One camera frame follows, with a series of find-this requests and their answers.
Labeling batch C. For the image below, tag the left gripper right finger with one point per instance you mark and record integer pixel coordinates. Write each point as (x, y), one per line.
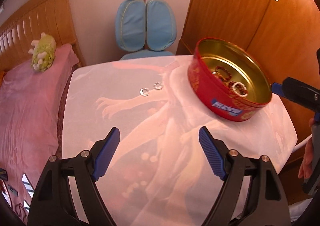
(265, 204)

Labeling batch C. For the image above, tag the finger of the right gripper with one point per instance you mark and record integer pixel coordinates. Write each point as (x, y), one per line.
(298, 92)

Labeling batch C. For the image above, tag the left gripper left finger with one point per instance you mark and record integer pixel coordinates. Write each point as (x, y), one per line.
(52, 202)

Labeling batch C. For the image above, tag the silver hoop earring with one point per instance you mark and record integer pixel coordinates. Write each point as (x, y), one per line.
(144, 92)
(158, 86)

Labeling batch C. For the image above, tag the person's right hand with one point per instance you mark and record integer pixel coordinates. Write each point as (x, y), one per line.
(305, 169)

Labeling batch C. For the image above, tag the light grey jacket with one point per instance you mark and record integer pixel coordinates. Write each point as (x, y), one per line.
(298, 208)

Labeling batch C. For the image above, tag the round red gold tin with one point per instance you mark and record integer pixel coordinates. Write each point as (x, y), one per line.
(227, 80)

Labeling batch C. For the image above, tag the wooden wardrobe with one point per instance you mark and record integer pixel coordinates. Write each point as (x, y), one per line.
(283, 38)

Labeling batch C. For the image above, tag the pink bed blanket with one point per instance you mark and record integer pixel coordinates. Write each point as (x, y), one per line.
(30, 104)

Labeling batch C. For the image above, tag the white printed tablecloth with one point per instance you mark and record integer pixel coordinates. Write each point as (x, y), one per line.
(159, 174)

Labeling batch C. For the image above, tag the green cabbage plush toy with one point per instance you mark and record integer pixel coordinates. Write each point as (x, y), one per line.
(43, 52)

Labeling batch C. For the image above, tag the blue ergonomic chair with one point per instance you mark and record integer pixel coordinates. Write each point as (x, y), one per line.
(145, 28)

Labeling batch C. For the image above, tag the wooden bed headboard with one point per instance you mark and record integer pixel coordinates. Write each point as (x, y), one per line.
(52, 17)

